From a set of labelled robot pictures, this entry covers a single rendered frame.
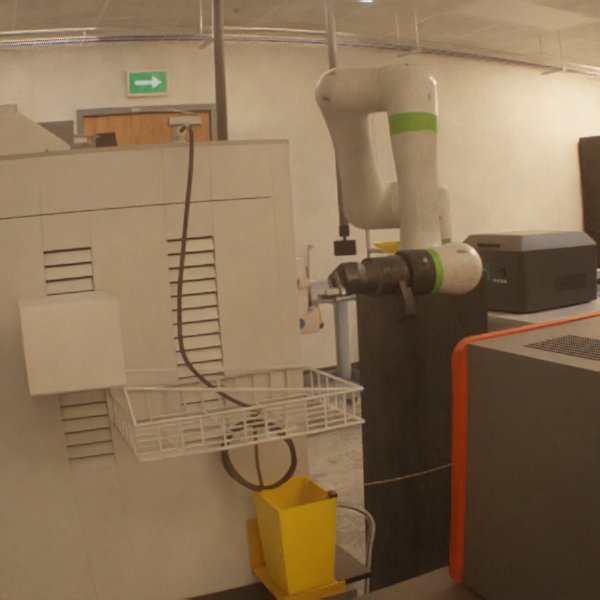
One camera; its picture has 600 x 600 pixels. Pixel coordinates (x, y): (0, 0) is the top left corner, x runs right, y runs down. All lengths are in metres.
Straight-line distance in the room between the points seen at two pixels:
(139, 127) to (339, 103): 3.60
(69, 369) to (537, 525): 0.65
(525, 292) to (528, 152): 4.25
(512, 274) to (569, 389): 1.87
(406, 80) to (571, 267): 1.50
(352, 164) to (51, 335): 1.12
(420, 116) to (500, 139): 5.07
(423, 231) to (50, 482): 0.95
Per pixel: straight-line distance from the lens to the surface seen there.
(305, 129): 5.53
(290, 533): 1.01
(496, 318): 2.71
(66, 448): 1.02
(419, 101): 1.59
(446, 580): 1.21
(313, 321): 1.24
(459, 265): 1.43
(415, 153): 1.57
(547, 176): 7.04
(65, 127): 1.51
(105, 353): 0.82
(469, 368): 1.04
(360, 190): 1.84
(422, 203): 1.56
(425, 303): 1.82
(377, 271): 1.33
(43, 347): 0.81
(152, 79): 5.15
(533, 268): 2.74
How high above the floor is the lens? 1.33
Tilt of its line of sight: 6 degrees down
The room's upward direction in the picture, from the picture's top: 3 degrees counter-clockwise
